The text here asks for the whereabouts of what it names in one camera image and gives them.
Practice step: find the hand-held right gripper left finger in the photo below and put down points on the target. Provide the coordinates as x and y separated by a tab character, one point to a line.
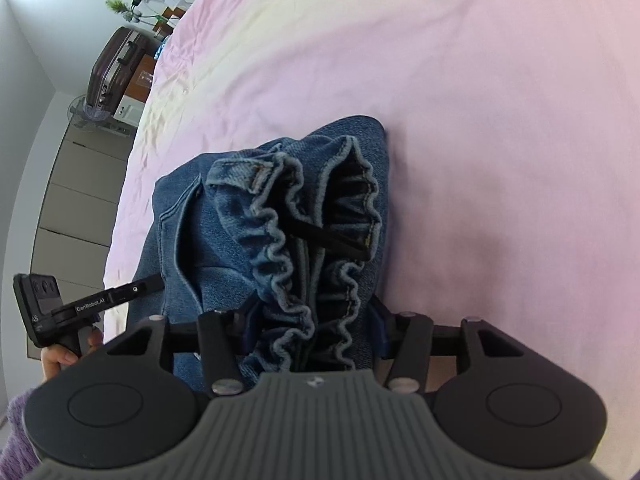
220	350

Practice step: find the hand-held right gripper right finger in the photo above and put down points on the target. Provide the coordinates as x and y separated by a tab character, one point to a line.
378	330

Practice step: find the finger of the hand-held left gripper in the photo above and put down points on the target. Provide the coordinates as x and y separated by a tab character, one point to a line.
145	285

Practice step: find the blue denim pants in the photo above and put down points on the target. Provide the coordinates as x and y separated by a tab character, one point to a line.
200	240

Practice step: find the person's left forearm purple sleeve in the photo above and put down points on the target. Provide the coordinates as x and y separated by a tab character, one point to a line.
15	435

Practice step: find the person's left hand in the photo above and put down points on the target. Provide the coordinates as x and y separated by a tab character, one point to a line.
57	360

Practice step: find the grey wardrobe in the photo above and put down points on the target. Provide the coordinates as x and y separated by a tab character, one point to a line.
80	200

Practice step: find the white cabinet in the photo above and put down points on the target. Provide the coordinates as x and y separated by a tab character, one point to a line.
129	110

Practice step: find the grey standing fan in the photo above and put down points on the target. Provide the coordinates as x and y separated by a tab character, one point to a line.
87	112

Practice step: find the dark maroon suitcase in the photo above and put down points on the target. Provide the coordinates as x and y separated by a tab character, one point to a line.
117	65

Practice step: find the pink bedspread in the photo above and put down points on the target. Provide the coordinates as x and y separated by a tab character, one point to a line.
450	110

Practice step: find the teal tissue box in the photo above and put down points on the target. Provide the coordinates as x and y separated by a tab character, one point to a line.
161	50

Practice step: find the green potted plant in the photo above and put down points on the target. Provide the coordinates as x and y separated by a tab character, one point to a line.
120	7

